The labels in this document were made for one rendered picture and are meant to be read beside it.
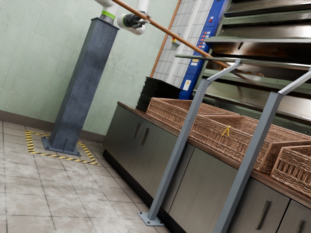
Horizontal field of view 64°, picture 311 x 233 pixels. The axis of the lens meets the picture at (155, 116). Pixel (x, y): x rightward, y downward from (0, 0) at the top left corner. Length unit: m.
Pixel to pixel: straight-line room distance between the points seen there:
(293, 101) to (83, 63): 1.64
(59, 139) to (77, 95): 0.42
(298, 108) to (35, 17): 2.36
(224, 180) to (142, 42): 2.16
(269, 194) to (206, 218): 0.37
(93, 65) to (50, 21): 0.73
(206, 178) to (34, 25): 2.12
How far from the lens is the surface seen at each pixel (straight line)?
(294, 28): 2.17
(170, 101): 2.23
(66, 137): 2.36
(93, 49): 2.28
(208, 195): 1.42
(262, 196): 1.25
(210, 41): 2.39
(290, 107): 1.88
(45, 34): 2.78
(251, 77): 2.14
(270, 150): 1.33
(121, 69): 3.01
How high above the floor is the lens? 0.73
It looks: 4 degrees down
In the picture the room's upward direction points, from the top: 21 degrees clockwise
